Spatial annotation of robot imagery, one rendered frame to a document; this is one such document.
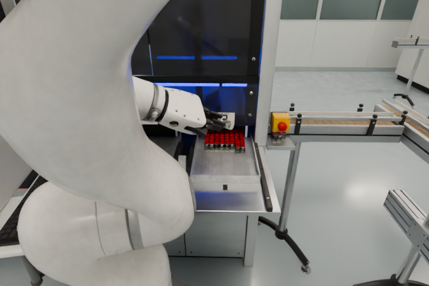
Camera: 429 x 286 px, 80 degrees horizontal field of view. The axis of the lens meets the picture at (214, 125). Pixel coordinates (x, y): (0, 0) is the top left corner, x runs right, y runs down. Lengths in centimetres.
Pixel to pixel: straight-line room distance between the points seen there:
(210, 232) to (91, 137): 141
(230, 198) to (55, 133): 78
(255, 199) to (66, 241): 66
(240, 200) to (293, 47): 518
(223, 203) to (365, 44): 583
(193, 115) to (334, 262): 159
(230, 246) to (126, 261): 123
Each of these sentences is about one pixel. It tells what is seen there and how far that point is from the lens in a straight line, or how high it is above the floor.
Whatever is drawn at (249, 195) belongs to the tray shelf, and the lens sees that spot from 93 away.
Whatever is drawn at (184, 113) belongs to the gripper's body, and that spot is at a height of 128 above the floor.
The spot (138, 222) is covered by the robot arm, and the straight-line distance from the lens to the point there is 36.
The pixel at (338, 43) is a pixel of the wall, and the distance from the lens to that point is 620.
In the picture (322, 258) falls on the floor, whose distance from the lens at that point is 197.
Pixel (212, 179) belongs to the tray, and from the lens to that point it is 96.
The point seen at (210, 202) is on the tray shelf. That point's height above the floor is 88.
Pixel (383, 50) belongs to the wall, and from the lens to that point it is 667.
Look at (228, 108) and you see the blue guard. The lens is 110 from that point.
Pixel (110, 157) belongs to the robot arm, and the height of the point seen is 139.
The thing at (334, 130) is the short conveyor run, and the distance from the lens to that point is 138.
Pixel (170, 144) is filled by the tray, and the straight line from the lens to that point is 121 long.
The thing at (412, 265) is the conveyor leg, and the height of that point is 30.
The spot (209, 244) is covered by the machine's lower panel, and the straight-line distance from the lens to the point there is 165.
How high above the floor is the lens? 150
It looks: 27 degrees down
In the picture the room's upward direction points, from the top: straight up
